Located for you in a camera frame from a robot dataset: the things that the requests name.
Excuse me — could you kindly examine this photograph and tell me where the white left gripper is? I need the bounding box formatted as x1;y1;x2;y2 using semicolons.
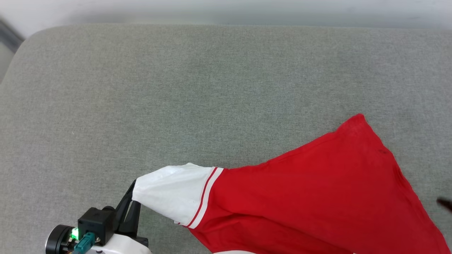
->
88;180;153;254

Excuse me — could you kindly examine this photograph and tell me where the red shirt with white sleeves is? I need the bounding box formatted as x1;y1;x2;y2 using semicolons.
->
132;114;452;254

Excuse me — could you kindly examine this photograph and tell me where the black cable with teal plug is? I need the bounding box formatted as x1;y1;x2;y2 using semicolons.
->
72;232;96;254

